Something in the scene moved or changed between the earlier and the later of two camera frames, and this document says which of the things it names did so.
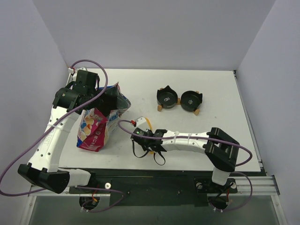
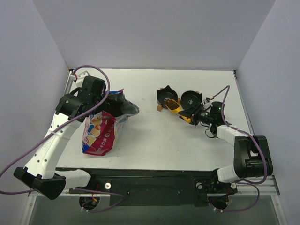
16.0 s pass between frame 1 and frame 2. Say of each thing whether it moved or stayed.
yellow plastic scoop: moved
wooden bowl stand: stayed
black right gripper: moved
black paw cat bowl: stayed
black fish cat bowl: stayed
